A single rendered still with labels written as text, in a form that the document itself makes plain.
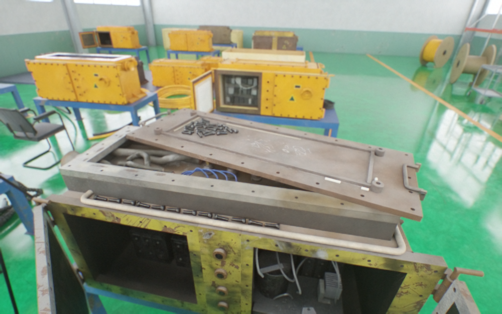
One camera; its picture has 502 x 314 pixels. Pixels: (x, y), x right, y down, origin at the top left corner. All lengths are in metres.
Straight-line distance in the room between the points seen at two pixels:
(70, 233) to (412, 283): 1.34
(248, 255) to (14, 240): 2.67
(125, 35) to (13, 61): 3.64
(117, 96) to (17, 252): 2.31
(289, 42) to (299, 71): 5.68
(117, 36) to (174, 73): 4.49
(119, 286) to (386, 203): 1.25
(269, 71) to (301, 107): 0.63
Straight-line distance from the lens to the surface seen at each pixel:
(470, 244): 3.32
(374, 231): 0.98
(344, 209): 0.90
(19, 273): 2.97
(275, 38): 9.24
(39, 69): 5.06
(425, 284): 1.08
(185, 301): 1.38
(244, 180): 1.15
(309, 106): 3.48
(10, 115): 4.22
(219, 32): 12.38
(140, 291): 1.47
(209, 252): 1.03
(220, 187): 0.93
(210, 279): 1.17
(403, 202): 0.98
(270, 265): 1.21
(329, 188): 0.93
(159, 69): 7.51
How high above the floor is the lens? 1.89
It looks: 30 degrees down
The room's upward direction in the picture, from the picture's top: 1 degrees clockwise
